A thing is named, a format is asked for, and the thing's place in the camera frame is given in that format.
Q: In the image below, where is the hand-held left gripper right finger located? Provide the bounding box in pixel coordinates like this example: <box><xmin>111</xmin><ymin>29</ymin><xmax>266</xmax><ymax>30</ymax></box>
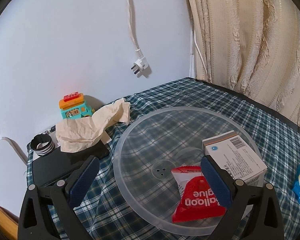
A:
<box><xmin>200</xmin><ymin>155</ymin><xmax>285</xmax><ymax>240</ymax></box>

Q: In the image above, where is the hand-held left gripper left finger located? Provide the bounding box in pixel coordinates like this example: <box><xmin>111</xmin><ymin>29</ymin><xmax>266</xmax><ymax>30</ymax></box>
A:
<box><xmin>17</xmin><ymin>155</ymin><xmax>100</xmax><ymax>240</ymax></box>

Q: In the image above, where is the red glue packet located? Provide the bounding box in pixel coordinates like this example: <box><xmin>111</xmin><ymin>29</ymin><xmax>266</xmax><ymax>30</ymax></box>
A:
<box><xmin>171</xmin><ymin>165</ymin><xmax>228</xmax><ymax>223</ymax></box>

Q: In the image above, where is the white cardboard box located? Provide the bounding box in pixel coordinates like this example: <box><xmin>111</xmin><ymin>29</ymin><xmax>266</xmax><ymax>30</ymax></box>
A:
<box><xmin>202</xmin><ymin>130</ymin><xmax>268</xmax><ymax>188</ymax></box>

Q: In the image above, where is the beige paper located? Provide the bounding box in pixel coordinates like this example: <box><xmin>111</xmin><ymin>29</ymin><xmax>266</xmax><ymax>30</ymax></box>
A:
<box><xmin>55</xmin><ymin>99</ymin><xmax>131</xmax><ymax>153</ymax></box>

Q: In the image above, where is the clear plastic round basin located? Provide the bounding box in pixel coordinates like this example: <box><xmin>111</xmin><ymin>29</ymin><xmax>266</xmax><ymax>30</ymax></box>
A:
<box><xmin>113</xmin><ymin>107</ymin><xmax>263</xmax><ymax>237</ymax></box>

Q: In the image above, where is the teal and orange toy truck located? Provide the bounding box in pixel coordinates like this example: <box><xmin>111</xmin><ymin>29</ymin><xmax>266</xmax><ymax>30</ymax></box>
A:
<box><xmin>59</xmin><ymin>92</ymin><xmax>95</xmax><ymax>120</ymax></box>

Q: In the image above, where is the black flat case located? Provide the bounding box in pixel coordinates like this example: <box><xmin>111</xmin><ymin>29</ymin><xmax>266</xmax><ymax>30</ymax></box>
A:
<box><xmin>31</xmin><ymin>142</ymin><xmax>109</xmax><ymax>188</ymax></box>

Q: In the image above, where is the wooden furniture edge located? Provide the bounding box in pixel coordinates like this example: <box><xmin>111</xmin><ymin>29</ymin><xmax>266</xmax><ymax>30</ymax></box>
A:
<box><xmin>0</xmin><ymin>199</ymin><xmax>19</xmax><ymax>240</ymax></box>

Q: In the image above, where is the plaid tablecloth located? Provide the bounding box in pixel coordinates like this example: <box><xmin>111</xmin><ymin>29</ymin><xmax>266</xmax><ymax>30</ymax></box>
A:
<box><xmin>27</xmin><ymin>77</ymin><xmax>300</xmax><ymax>240</ymax></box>

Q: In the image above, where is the beige patterned curtain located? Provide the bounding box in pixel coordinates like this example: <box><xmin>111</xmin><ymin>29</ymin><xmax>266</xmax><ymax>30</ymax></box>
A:
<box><xmin>182</xmin><ymin>0</ymin><xmax>300</xmax><ymax>130</ymax></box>

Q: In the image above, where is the thin white cable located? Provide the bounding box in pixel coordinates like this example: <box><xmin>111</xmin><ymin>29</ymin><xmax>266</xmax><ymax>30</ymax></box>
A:
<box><xmin>194</xmin><ymin>30</ymin><xmax>210</xmax><ymax>83</ymax></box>

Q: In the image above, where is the white power cable with plug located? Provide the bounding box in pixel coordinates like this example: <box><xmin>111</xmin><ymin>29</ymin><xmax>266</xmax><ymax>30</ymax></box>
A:
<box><xmin>122</xmin><ymin>0</ymin><xmax>150</xmax><ymax>77</ymax></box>

